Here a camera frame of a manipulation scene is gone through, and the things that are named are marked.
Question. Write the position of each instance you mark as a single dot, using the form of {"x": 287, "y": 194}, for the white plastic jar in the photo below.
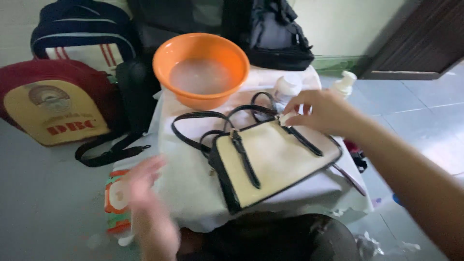
{"x": 286, "y": 89}

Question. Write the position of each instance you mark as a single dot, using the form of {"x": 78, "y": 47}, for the orange plastic basin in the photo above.
{"x": 201, "y": 72}

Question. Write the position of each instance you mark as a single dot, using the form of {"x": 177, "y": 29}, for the person's left hand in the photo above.
{"x": 143, "y": 188}

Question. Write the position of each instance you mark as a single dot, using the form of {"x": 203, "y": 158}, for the orange and green packet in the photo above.
{"x": 116, "y": 195}

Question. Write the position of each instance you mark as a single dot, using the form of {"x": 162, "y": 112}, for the grey and black backpack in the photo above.
{"x": 275, "y": 36}

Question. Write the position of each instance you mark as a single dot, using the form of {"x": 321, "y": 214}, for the cream handbag with black trim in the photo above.
{"x": 275, "y": 163}

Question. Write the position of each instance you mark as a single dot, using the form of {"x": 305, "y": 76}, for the small blue object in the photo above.
{"x": 397, "y": 200}

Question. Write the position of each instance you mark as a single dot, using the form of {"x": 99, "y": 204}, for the person's left fingers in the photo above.
{"x": 152, "y": 166}

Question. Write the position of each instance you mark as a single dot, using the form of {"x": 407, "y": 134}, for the red and black item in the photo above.
{"x": 357, "y": 154}

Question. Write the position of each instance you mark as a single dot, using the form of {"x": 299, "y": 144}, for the navy striped backpack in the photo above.
{"x": 83, "y": 40}

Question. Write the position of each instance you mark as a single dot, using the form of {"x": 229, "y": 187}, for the person's right fingers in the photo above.
{"x": 298, "y": 103}

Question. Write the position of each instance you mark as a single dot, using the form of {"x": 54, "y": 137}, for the person's dark trousers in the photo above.
{"x": 275, "y": 239}

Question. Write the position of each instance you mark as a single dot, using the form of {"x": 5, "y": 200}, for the white table cloth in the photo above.
{"x": 188, "y": 188}

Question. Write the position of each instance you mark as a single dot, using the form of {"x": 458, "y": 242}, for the crumpled white tissue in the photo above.
{"x": 368, "y": 246}
{"x": 410, "y": 247}

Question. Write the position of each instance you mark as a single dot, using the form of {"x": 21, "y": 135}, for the maroon and yellow backpack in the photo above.
{"x": 54, "y": 105}

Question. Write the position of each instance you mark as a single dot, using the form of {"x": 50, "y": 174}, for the dark brown door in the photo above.
{"x": 420, "y": 40}

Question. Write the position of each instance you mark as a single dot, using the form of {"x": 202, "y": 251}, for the person's right hand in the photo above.
{"x": 326, "y": 112}

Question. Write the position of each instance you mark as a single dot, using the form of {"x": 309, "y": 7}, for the white pump bottle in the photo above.
{"x": 343, "y": 85}

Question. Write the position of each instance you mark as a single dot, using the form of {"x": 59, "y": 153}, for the small white cotton pad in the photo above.
{"x": 288, "y": 118}

